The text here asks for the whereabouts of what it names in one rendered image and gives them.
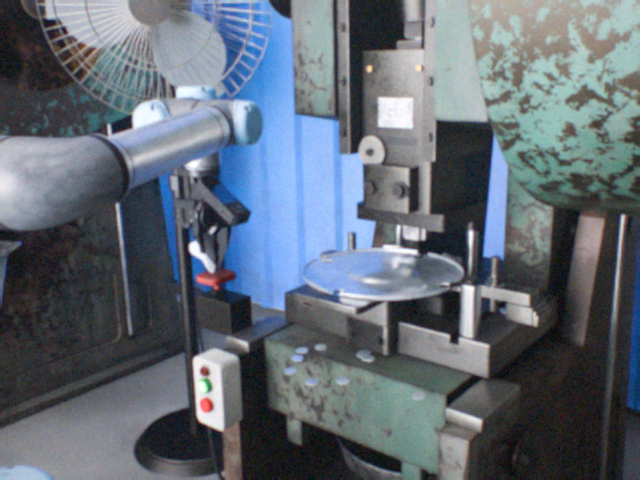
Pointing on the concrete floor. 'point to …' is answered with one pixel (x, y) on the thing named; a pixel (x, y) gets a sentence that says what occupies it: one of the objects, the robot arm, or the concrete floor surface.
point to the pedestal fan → (170, 64)
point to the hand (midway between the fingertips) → (215, 267)
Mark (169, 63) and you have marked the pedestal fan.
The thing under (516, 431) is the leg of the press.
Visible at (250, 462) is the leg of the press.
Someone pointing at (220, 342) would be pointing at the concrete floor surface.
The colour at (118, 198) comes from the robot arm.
